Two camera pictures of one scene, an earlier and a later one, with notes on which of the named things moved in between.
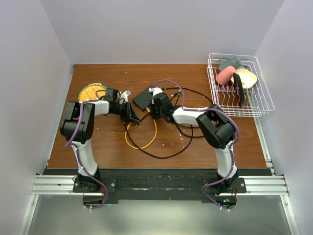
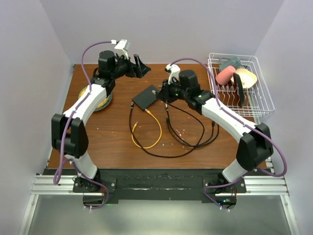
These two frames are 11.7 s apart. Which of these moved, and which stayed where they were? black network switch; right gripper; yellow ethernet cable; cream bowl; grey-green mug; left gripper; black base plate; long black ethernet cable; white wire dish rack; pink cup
Moved: right gripper; left gripper; long black ethernet cable; yellow ethernet cable
Stayed: grey-green mug; black network switch; pink cup; white wire dish rack; black base plate; cream bowl
